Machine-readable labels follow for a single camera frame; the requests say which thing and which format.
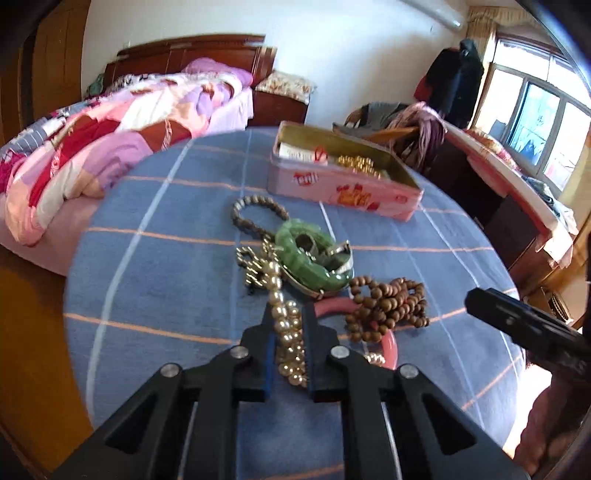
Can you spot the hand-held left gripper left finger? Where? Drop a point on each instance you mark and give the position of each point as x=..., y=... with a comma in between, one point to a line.
x=270, y=364

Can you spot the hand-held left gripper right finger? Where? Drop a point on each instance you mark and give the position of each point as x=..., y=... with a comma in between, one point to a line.
x=311, y=364

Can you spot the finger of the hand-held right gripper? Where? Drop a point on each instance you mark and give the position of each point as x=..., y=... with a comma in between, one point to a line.
x=503, y=314

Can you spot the pink bangle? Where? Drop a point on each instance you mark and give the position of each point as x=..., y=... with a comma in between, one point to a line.
x=390, y=348

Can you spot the silver watch band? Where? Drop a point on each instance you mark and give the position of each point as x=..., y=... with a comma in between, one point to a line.
x=339, y=258

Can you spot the pink tin box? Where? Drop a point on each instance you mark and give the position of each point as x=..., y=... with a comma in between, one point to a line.
x=323, y=189

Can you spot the gold bead jewelry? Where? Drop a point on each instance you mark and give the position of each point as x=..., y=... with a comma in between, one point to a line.
x=358, y=164

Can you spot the person's right hand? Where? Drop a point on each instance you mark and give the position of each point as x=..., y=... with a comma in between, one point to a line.
x=547, y=424

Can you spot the dark desk with pink edge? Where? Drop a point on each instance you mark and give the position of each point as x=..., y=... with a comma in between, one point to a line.
x=508, y=221

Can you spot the blue plaid tablecloth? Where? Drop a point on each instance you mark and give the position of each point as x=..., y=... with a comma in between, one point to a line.
x=184, y=277

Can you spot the pile of clothes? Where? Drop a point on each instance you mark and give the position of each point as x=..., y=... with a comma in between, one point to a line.
x=549, y=198

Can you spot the window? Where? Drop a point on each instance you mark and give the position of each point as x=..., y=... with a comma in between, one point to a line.
x=540, y=120

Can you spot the purple striped garment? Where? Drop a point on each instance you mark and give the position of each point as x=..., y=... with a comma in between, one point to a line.
x=422, y=129

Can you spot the wicker chair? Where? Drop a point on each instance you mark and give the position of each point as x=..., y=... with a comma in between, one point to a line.
x=392, y=136

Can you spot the grey garment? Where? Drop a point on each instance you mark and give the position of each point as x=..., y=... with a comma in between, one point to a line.
x=381, y=113

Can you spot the hanging dark coats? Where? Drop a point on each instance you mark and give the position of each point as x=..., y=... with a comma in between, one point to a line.
x=455, y=78

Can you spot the bed with pink sheet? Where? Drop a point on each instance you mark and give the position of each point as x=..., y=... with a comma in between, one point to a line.
x=60, y=230

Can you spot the dark wooden nightstand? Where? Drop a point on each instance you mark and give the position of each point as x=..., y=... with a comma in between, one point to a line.
x=277, y=110

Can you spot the pink patchwork quilt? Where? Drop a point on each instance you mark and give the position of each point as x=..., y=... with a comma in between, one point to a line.
x=115, y=138

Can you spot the floral cloth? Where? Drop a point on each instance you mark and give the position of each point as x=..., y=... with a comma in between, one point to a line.
x=286, y=85

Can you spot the yellow curtain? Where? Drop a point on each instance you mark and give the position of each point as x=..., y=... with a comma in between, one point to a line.
x=480, y=27

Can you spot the purple pillow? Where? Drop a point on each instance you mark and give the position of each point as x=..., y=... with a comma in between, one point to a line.
x=217, y=69

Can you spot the white air conditioner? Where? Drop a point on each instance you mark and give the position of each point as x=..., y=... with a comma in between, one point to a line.
x=438, y=11

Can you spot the dark wooden headboard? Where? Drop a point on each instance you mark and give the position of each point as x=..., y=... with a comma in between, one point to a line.
x=184, y=50

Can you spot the green cloth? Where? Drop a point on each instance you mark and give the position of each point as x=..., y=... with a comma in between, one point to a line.
x=94, y=85

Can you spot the wooden wardrobe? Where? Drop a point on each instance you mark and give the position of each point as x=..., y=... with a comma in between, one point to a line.
x=51, y=55

